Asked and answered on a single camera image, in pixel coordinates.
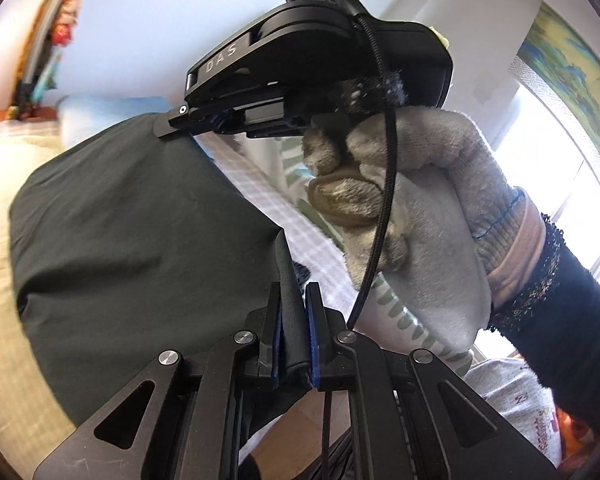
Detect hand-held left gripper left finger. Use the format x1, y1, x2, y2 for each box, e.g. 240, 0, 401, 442
32, 282, 282, 480

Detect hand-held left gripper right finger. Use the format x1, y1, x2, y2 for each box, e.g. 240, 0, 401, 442
305, 282, 567, 480

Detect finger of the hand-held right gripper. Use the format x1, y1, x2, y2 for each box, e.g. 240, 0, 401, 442
155, 102, 242, 139

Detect dark green pants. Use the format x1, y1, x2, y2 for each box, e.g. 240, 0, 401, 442
7, 112, 313, 443

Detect person's right forearm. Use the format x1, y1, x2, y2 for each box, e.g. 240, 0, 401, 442
487, 212, 600, 442

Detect person's right hand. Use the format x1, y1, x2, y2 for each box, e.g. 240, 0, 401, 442
300, 106, 547, 376

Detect green patterned pillow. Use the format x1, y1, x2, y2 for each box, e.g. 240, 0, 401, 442
274, 136, 477, 377

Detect light blue folded towel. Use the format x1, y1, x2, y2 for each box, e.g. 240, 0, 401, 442
56, 94, 177, 149

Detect folded silver tripod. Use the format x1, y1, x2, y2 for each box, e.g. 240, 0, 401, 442
12, 0, 78, 121

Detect grey printed garment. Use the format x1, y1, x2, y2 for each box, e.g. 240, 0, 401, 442
459, 359, 598, 480

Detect bright window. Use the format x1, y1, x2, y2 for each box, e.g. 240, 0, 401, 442
469, 79, 600, 363

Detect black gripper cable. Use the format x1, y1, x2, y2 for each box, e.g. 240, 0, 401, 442
346, 10, 400, 333
321, 389, 332, 480

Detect landscape wall painting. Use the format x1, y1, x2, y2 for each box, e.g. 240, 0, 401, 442
516, 1, 600, 173

